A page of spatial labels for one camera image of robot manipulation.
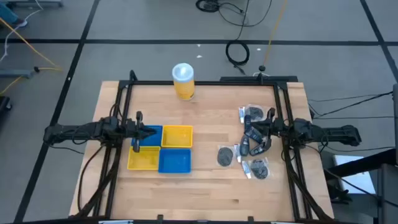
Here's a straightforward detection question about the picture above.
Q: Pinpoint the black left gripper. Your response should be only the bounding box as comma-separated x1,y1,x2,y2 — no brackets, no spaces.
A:
126,111,157,154

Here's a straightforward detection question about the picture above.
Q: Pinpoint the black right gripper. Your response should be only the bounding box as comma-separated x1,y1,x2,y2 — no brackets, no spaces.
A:
251,107,284,152

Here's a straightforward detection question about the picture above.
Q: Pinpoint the white packet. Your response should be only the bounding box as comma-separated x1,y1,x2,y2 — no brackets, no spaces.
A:
250,157,270,180

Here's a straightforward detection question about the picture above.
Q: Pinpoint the blue plastic basket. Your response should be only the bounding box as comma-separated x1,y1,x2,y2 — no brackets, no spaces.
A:
131,124,164,147
157,147,192,174

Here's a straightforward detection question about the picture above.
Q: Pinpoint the yellow plastic basket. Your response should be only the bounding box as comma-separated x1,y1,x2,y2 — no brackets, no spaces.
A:
160,124,194,149
126,146,162,171

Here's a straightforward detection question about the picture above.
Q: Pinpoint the yellow wipes canister white lid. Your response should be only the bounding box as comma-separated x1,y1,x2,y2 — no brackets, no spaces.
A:
172,62,196,101

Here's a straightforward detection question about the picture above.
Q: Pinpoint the grey metal floor beam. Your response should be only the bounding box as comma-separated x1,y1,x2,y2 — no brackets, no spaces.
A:
0,68,35,79

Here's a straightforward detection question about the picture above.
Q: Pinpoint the person's leg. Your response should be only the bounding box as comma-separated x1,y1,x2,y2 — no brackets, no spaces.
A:
0,2,29,29

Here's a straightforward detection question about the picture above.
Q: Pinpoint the black aluminium table frame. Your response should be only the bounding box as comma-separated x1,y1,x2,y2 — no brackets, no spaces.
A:
104,79,313,223

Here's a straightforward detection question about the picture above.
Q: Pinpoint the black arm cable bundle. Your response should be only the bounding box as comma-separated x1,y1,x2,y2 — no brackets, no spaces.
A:
76,144,124,218
282,146,327,218

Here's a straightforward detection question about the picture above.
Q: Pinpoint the black coiled cable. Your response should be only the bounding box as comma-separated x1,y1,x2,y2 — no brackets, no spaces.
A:
225,39,251,67
195,0,220,13

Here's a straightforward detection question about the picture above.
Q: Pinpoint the yellow hanging cable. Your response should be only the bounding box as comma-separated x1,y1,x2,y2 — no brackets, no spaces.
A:
262,0,289,67

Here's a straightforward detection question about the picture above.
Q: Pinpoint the black hanging cable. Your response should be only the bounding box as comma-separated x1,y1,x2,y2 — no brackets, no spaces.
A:
236,0,251,43

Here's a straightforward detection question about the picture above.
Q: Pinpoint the yellow floor cable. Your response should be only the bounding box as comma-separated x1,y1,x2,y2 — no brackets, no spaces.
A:
0,17,63,96

